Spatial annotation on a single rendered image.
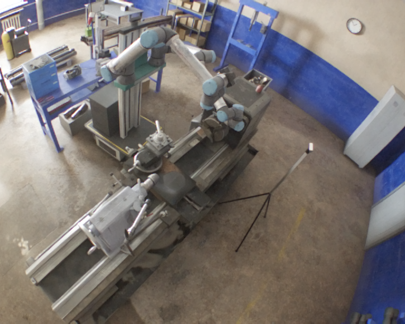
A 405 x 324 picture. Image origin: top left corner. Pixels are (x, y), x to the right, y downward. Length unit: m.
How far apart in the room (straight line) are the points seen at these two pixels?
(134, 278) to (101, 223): 0.82
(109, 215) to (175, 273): 1.31
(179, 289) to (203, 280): 0.29
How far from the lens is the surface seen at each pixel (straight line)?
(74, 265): 1.96
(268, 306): 2.94
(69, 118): 3.56
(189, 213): 1.89
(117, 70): 1.93
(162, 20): 5.71
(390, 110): 4.84
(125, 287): 2.19
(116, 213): 1.54
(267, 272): 2.98
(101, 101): 2.78
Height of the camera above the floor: 2.57
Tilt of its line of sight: 51 degrees down
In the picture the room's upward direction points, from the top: 21 degrees clockwise
